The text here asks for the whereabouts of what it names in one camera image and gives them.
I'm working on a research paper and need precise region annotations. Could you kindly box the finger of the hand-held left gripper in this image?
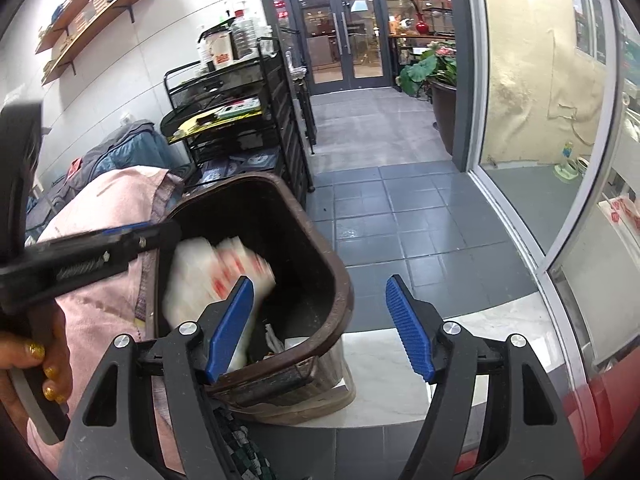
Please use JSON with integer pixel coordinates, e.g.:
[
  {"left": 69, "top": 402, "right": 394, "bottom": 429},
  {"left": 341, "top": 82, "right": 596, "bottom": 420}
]
[{"left": 22, "top": 220, "right": 182, "bottom": 288}]

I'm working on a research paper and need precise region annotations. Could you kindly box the yellow flat sheet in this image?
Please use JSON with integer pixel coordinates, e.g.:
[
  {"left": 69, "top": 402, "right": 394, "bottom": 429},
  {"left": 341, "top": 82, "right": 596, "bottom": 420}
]
[{"left": 167, "top": 110, "right": 237, "bottom": 144}]

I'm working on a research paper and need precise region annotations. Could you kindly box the glass double door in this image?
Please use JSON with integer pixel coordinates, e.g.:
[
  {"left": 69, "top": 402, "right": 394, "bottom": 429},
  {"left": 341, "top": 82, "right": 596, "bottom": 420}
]
[{"left": 286, "top": 0, "right": 392, "bottom": 94}]

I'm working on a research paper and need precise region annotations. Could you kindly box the blue grey padded jacket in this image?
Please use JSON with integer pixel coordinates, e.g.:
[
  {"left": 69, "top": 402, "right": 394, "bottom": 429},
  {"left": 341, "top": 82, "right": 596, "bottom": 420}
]
[{"left": 25, "top": 119, "right": 195, "bottom": 233}]

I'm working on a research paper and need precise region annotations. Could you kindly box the white red-printed paper packet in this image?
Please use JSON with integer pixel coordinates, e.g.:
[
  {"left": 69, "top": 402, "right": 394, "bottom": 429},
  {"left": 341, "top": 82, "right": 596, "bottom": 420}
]
[{"left": 162, "top": 236, "right": 279, "bottom": 377}]

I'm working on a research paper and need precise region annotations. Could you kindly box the green checkered cloth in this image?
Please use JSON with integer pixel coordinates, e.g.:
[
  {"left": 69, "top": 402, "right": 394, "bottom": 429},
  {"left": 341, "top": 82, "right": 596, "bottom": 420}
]
[{"left": 214, "top": 400, "right": 279, "bottom": 480}]

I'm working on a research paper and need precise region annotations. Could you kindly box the clear plastic jug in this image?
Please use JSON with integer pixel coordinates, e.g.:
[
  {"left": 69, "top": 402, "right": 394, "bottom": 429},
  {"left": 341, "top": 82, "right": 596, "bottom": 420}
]
[{"left": 231, "top": 1, "right": 262, "bottom": 61}]

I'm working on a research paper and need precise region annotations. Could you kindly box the person's left hand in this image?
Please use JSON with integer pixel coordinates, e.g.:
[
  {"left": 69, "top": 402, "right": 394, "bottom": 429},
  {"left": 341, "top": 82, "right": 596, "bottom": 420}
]
[{"left": 0, "top": 305, "right": 75, "bottom": 443}]

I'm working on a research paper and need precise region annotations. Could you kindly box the red glossy panel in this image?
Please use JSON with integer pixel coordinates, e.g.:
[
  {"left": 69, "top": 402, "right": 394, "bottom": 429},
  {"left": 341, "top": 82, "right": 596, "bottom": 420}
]
[{"left": 447, "top": 357, "right": 640, "bottom": 480}]

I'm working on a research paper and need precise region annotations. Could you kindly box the black printed box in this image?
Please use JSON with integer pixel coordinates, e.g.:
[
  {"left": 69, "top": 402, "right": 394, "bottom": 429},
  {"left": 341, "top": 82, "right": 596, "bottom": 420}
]
[
  {"left": 199, "top": 164, "right": 232, "bottom": 184},
  {"left": 244, "top": 151, "right": 279, "bottom": 172}
]

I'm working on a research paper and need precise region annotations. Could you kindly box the white red-printed plastic bag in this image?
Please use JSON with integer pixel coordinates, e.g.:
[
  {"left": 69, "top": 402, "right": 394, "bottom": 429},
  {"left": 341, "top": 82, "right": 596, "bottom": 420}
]
[{"left": 597, "top": 194, "right": 640, "bottom": 242}]

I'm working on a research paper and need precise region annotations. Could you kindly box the green red flat box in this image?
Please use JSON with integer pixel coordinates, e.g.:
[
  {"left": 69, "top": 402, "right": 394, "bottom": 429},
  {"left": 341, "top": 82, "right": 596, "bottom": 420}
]
[{"left": 215, "top": 98, "right": 262, "bottom": 121}]

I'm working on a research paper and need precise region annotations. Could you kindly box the white bucket with red print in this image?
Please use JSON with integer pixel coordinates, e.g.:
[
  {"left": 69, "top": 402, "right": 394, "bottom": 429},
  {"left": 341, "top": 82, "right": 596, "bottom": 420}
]
[{"left": 206, "top": 30, "right": 237, "bottom": 71}]

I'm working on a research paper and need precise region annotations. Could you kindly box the white-framed glass sliding door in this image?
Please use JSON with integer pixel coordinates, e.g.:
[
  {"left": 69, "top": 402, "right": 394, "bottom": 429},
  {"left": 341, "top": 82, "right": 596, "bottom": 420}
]
[{"left": 462, "top": 0, "right": 623, "bottom": 283}]

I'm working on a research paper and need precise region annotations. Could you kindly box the brown plastic trash bin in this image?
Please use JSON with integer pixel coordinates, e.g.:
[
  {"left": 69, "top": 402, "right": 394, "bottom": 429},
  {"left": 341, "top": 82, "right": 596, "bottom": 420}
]
[{"left": 135, "top": 172, "right": 357, "bottom": 423}]

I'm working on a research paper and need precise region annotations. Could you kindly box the green pet bowl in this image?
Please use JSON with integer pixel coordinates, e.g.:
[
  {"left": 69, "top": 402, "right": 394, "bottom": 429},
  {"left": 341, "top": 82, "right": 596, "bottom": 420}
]
[{"left": 552, "top": 157, "right": 592, "bottom": 182}]

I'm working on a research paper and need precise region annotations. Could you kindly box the crumpled white paper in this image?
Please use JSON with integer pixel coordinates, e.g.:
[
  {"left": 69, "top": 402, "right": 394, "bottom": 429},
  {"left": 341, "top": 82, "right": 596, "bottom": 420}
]
[{"left": 262, "top": 324, "right": 307, "bottom": 358}]

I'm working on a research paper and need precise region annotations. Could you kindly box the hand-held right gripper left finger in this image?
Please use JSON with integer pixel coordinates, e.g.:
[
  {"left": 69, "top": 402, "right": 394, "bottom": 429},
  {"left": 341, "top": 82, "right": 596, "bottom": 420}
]
[{"left": 57, "top": 275, "right": 256, "bottom": 480}]

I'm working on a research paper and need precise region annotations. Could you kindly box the black mesh rack cart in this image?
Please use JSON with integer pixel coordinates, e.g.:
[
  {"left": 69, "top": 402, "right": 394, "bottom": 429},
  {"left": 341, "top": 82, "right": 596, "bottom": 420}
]
[{"left": 160, "top": 35, "right": 317, "bottom": 197}]

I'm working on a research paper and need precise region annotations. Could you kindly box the pink cloth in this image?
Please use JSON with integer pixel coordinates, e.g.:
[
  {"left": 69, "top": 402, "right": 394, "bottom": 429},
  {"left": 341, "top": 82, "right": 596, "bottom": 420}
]
[{"left": 27, "top": 167, "right": 187, "bottom": 477}]

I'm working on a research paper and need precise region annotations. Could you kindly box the potted green plant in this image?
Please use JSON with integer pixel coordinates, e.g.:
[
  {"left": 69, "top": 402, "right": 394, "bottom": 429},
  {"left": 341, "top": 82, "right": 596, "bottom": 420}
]
[{"left": 397, "top": 40, "right": 458, "bottom": 157}]

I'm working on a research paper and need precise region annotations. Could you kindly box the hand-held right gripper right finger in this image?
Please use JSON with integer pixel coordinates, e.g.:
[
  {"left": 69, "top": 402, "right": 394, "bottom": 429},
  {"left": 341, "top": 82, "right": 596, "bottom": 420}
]
[{"left": 385, "top": 274, "right": 586, "bottom": 480}]

